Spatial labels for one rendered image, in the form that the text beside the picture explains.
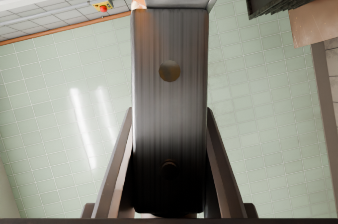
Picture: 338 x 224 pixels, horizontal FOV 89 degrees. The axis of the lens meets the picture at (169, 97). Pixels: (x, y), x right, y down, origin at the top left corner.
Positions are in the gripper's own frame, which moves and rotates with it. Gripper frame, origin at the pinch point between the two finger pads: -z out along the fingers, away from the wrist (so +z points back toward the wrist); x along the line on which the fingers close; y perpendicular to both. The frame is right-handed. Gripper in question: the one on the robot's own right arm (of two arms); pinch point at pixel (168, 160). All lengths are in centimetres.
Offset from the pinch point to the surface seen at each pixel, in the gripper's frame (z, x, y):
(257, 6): -68, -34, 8
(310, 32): -68, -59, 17
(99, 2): -99, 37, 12
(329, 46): -115, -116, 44
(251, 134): -80, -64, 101
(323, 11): -65, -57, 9
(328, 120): -86, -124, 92
